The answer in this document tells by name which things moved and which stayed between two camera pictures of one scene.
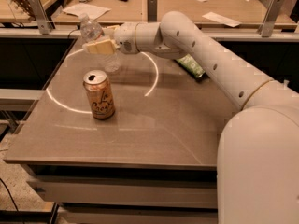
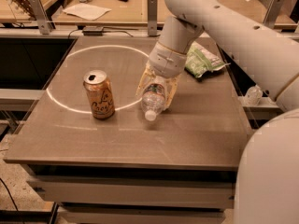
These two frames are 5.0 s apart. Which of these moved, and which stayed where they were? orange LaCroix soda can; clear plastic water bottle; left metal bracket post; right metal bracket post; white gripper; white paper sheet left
Moved: clear plastic water bottle; white gripper
Stayed: left metal bracket post; orange LaCroix soda can; right metal bracket post; white paper sheet left
